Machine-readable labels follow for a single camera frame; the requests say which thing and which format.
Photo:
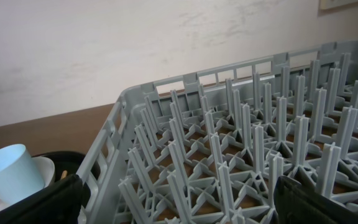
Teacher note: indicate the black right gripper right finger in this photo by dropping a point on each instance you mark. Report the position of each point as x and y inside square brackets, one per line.
[297, 204]

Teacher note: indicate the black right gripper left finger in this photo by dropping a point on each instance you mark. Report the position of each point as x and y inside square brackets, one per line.
[58, 203]

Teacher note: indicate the grey plastic dishwasher rack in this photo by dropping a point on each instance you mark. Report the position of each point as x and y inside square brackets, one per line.
[209, 146]

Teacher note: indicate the light grey round plate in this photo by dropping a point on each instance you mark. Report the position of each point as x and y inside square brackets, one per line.
[47, 170]

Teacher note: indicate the round black serving tray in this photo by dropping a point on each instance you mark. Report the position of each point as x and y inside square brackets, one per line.
[64, 160]

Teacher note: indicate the light blue plastic cup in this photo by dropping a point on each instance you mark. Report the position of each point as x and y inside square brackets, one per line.
[19, 175]

